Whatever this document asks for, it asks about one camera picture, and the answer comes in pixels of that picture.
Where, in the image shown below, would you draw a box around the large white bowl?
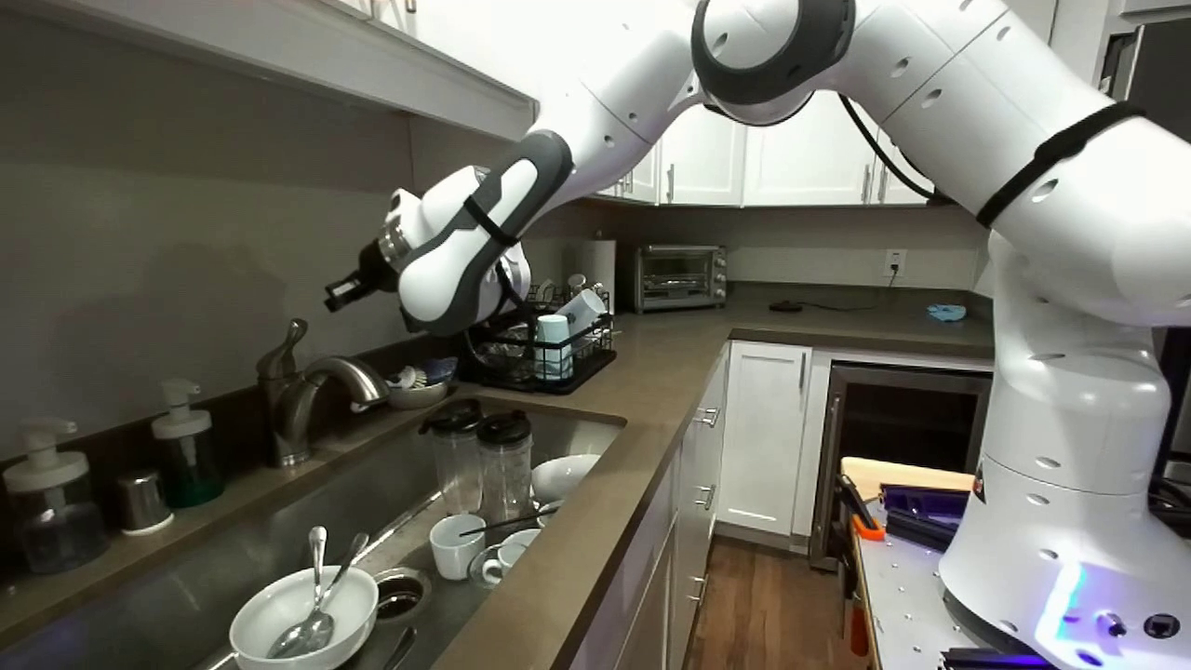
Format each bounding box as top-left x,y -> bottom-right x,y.
226,567 -> 383,670

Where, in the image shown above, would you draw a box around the white upper cabinets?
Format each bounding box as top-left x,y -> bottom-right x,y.
407,0 -> 1121,207

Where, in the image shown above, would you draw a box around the dark utensil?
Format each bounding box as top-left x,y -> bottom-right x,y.
459,510 -> 556,546

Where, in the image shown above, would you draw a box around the small white sponge dish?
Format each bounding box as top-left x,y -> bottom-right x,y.
383,366 -> 450,413

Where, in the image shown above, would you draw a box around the green soap pump bottle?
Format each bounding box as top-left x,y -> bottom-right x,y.
151,381 -> 232,513

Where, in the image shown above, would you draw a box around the silver toaster oven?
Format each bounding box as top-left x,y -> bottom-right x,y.
628,243 -> 735,317

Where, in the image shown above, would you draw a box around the purple black tool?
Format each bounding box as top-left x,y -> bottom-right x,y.
878,481 -> 980,551

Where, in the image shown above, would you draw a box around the black dish rack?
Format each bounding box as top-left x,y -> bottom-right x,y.
459,285 -> 622,397

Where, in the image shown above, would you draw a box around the white mug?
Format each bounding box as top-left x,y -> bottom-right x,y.
423,510 -> 492,584

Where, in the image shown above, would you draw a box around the white bottle blue label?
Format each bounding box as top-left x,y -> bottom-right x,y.
531,312 -> 581,388

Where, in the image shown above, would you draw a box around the wooden board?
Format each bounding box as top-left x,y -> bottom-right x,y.
837,453 -> 983,502

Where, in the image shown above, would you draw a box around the orange black clamp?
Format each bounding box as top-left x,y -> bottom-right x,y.
842,476 -> 894,546

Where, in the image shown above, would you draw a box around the white wall shelf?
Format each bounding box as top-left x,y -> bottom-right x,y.
0,0 -> 539,154

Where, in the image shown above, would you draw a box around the white plate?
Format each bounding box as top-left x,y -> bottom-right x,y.
530,449 -> 607,507

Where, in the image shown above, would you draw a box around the small white bowl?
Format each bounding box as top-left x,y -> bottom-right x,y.
478,526 -> 548,590

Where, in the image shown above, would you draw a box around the white counter drawer fronts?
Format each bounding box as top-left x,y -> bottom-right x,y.
570,348 -> 735,670

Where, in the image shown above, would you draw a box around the white lower cabinet door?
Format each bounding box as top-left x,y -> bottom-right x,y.
720,337 -> 820,539

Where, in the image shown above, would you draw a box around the curved metal faucet spout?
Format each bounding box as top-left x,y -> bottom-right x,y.
272,355 -> 391,471

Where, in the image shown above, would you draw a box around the clear shaker bottle black lid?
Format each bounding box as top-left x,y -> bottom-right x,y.
473,409 -> 539,526
420,397 -> 492,513

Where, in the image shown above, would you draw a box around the large metal spoon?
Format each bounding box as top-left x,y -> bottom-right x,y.
270,533 -> 376,661

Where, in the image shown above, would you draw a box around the small metal cup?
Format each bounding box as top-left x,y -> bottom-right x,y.
118,469 -> 179,539

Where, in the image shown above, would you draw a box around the clear soap pump bottle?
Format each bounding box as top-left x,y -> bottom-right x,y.
0,418 -> 112,580

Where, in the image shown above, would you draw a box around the stainless steel sink basin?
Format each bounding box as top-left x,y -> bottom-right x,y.
0,402 -> 628,670

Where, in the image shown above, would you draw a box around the metal faucet handle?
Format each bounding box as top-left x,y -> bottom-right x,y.
252,317 -> 313,418

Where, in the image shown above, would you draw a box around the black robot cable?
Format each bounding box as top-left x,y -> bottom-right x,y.
837,92 -> 951,212

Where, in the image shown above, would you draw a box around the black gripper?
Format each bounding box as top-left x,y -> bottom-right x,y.
320,238 -> 404,317

